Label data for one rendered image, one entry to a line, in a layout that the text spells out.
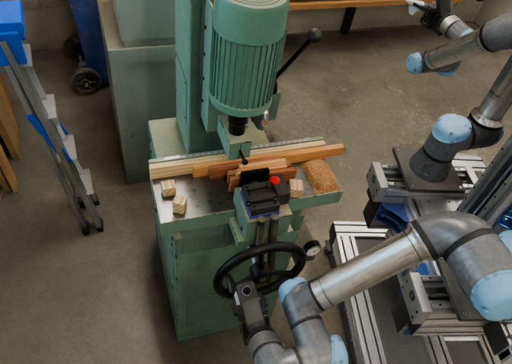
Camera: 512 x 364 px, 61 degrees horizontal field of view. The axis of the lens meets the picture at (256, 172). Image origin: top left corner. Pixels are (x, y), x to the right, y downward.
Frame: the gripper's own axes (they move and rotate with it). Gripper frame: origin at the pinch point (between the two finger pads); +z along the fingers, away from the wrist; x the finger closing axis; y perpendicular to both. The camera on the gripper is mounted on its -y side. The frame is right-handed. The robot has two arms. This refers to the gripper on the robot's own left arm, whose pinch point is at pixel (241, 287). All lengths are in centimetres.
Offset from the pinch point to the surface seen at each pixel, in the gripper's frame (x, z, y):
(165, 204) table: -15.3, 24.3, -18.5
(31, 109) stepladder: -57, 81, -45
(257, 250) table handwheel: 6.0, 1.6, -9.1
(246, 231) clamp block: 5.5, 10.6, -10.7
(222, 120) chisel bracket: 7, 31, -39
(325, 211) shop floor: 73, 115, 45
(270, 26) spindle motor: 16, 0, -66
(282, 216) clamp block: 16.3, 9.4, -13.2
